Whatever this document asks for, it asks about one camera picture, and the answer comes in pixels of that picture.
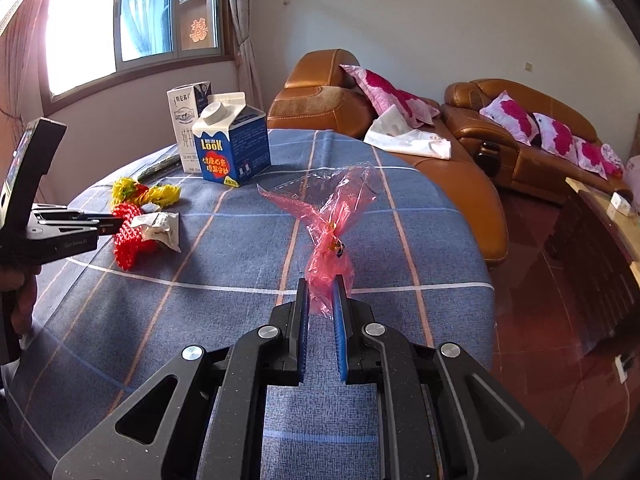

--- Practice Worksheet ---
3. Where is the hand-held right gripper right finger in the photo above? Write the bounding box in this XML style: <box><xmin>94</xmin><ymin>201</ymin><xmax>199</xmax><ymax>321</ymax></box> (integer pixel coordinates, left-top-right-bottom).
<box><xmin>333</xmin><ymin>275</ymin><xmax>585</xmax><ymax>480</ymax></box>

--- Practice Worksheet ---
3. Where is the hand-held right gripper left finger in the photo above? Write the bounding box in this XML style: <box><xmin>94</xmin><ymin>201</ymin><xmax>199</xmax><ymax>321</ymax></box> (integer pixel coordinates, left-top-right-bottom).
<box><xmin>55</xmin><ymin>277</ymin><xmax>312</xmax><ymax>480</ymax></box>

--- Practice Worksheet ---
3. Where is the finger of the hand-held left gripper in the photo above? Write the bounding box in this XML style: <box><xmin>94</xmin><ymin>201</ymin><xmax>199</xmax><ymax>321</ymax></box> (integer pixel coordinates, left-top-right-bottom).
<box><xmin>32</xmin><ymin>206</ymin><xmax>116</xmax><ymax>225</ymax></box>
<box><xmin>57</xmin><ymin>223</ymin><xmax>125</xmax><ymax>239</ymax></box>

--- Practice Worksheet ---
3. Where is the red foam fruit net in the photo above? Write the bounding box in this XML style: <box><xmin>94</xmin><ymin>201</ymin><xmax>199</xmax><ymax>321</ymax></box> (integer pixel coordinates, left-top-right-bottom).
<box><xmin>111</xmin><ymin>202</ymin><xmax>159</xmax><ymax>272</ymax></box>

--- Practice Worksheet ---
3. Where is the white wrapper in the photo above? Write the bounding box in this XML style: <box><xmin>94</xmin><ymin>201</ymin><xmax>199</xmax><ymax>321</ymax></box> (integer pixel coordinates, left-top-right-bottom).
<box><xmin>132</xmin><ymin>211</ymin><xmax>182</xmax><ymax>253</ymax></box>

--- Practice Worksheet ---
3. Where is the red transparent plastic bag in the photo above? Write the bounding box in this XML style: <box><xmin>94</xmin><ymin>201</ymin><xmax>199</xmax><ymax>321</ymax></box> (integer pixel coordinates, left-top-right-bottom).
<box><xmin>256</xmin><ymin>162</ymin><xmax>384</xmax><ymax>317</ymax></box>

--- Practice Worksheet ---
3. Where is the person's left hand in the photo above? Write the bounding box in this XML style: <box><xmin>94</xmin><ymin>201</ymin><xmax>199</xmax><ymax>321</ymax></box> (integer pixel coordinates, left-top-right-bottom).
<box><xmin>12</xmin><ymin>267</ymin><xmax>39</xmax><ymax>337</ymax></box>

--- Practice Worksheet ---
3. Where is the yellow foam fruit net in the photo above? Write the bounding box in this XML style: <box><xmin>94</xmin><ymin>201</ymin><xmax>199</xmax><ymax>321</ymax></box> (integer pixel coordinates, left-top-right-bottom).
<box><xmin>110</xmin><ymin>177</ymin><xmax>182</xmax><ymax>209</ymax></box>

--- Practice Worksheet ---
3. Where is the dark flat sachet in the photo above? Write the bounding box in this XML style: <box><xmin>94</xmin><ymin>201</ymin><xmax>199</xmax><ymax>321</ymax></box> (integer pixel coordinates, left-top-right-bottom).
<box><xmin>135</xmin><ymin>152</ymin><xmax>181</xmax><ymax>181</ymax></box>

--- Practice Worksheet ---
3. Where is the blue plaid tablecloth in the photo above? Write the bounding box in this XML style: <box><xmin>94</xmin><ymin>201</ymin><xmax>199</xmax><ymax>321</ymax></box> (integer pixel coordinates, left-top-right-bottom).
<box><xmin>5</xmin><ymin>129</ymin><xmax>497</xmax><ymax>480</ymax></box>

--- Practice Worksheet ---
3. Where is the white tall milk carton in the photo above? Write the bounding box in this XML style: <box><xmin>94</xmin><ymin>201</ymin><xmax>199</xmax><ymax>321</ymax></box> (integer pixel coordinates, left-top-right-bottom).
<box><xmin>166</xmin><ymin>81</ymin><xmax>214</xmax><ymax>175</ymax></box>

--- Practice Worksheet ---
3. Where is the blue milk carton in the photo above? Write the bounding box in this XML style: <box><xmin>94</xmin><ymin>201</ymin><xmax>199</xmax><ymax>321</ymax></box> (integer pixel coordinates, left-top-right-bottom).
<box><xmin>192</xmin><ymin>92</ymin><xmax>272</xmax><ymax>189</ymax></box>

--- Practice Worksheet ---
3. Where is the brown leather armchair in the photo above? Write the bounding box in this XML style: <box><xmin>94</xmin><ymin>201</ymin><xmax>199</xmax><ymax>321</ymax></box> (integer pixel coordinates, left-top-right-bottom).
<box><xmin>267</xmin><ymin>49</ymin><xmax>509</xmax><ymax>267</ymax></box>

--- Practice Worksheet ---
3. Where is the window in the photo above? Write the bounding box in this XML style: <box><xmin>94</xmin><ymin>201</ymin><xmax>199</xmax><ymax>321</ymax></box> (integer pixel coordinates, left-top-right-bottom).
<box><xmin>45</xmin><ymin>0</ymin><xmax>236</xmax><ymax>99</ymax></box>

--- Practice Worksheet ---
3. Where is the white cloth bag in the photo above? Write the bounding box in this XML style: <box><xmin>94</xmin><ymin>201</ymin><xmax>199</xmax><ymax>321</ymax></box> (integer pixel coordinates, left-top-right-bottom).
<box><xmin>363</xmin><ymin>105</ymin><xmax>452</xmax><ymax>159</ymax></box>

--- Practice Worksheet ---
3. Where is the red paper window decoration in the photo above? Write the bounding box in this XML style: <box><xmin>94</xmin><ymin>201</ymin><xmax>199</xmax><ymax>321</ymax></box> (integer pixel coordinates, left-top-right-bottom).
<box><xmin>187</xmin><ymin>17</ymin><xmax>211</xmax><ymax>44</ymax></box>

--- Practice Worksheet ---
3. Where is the pale narrow curtain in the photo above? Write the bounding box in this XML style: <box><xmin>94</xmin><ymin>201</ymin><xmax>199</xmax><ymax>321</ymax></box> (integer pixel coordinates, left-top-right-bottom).
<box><xmin>222</xmin><ymin>0</ymin><xmax>269</xmax><ymax>112</ymax></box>

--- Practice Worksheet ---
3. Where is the large pink floral pillow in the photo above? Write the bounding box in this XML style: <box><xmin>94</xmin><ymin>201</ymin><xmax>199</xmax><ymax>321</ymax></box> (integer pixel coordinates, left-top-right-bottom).
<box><xmin>340</xmin><ymin>64</ymin><xmax>441</xmax><ymax>127</ymax></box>

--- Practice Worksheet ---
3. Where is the brown leather sofa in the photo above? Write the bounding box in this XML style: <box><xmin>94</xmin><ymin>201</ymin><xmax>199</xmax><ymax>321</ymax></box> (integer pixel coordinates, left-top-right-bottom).
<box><xmin>444</xmin><ymin>78</ymin><xmax>632</xmax><ymax>206</ymax></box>

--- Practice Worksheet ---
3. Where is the dark wooden cabinet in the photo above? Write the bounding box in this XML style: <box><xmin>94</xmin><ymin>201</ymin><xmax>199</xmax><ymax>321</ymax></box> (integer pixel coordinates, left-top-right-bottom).
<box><xmin>542</xmin><ymin>176</ymin><xmax>640</xmax><ymax>347</ymax></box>

